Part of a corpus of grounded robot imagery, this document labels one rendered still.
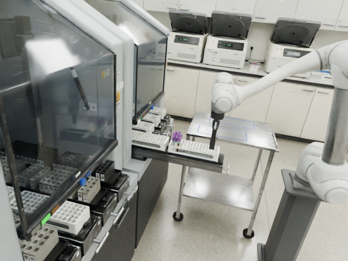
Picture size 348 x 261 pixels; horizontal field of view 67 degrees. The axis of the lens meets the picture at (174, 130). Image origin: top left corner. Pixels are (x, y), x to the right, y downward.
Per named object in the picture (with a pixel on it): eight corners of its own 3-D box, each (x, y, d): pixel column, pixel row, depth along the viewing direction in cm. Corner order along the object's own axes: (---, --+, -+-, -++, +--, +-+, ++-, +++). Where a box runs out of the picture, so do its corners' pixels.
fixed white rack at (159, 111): (126, 114, 205) (126, 106, 202) (130, 110, 214) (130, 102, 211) (162, 120, 200) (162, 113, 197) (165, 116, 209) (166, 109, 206)
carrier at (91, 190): (96, 187, 120) (96, 177, 117) (100, 188, 120) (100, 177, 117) (83, 204, 110) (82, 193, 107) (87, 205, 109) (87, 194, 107)
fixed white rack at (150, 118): (117, 121, 191) (117, 113, 189) (122, 116, 200) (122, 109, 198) (156, 128, 186) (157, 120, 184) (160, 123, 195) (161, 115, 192)
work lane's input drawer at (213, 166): (111, 153, 164) (111, 141, 160) (120, 143, 176) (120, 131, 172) (228, 178, 151) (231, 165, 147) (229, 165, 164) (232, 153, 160)
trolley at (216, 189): (171, 220, 217) (182, 132, 181) (182, 187, 257) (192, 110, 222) (254, 241, 205) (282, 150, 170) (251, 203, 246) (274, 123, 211)
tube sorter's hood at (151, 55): (57, 110, 160) (44, -7, 132) (103, 85, 213) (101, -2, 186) (136, 125, 151) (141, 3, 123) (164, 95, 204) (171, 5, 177)
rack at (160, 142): (118, 143, 162) (118, 134, 159) (124, 136, 171) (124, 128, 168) (164, 153, 157) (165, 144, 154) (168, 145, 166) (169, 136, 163)
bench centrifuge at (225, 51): (202, 64, 362) (209, 10, 332) (207, 57, 417) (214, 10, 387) (243, 70, 353) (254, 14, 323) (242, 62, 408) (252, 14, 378)
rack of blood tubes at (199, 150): (167, 154, 156) (168, 144, 154) (171, 146, 165) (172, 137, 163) (217, 163, 151) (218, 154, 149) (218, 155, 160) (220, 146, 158)
